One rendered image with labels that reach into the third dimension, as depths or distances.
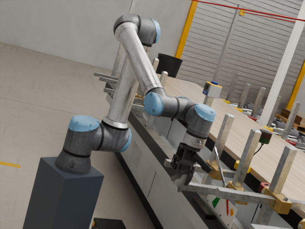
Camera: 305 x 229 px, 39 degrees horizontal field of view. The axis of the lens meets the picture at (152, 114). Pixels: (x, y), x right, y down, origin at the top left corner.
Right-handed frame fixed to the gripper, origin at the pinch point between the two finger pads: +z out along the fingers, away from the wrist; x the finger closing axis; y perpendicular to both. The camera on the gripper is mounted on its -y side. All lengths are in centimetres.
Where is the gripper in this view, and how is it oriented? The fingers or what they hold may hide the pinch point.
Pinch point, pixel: (181, 189)
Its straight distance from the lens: 186.2
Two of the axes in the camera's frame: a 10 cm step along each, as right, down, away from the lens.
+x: 2.8, 3.1, -9.1
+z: -3.1, 9.2, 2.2
